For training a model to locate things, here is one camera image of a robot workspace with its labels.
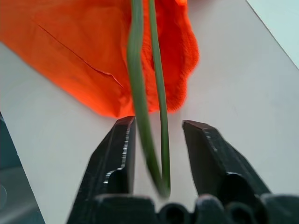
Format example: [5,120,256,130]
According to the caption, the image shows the orange shorts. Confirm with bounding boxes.
[0,0,200,119]

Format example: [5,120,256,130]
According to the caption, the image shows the green wire hanger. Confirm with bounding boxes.
[127,0,171,199]

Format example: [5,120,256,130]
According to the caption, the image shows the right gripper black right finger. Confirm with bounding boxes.
[182,119,272,211]

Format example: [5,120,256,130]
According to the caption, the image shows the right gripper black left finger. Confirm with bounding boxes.
[66,115,136,224]

